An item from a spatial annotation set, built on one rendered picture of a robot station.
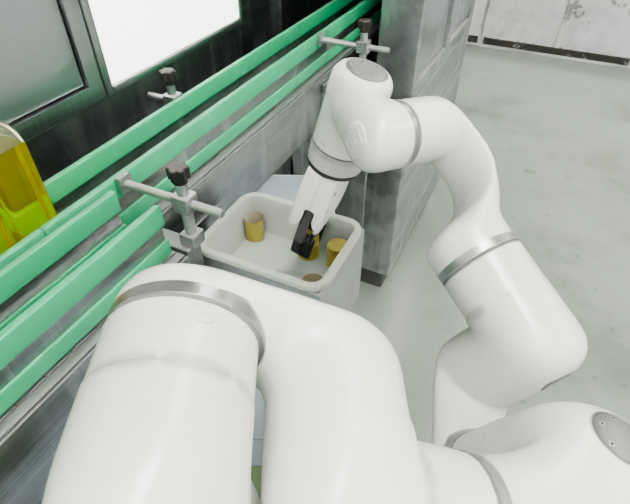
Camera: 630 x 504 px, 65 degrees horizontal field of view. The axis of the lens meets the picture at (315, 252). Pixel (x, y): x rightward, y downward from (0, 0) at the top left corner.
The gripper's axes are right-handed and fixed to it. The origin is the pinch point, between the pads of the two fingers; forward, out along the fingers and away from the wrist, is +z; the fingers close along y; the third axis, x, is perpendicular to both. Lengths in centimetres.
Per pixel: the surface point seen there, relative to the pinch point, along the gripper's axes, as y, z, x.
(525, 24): -347, 59, 28
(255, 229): -2.9, 7.2, -9.9
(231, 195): -10.2, 9.8, -18.7
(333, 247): -2.5, 2.0, 3.9
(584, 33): -345, 49, 66
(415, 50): -72, -4, -4
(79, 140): 0.3, 4.3, -43.5
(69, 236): 23.3, -4.8, -23.4
